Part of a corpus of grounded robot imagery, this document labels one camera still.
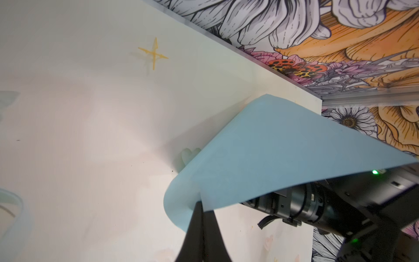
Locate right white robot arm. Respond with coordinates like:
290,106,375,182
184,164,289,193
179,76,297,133
244,164,419,262

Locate light blue paper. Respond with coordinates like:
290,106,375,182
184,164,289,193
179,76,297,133
163,95,417,231

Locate right aluminium frame post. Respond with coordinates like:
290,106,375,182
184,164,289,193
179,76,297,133
321,87,419,108

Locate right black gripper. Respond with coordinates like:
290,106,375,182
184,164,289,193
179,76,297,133
242,182,373,238

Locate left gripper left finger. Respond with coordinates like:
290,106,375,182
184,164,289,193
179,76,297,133
175,202,204,262

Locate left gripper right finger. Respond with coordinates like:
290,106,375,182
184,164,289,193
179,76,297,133
204,211,232,262

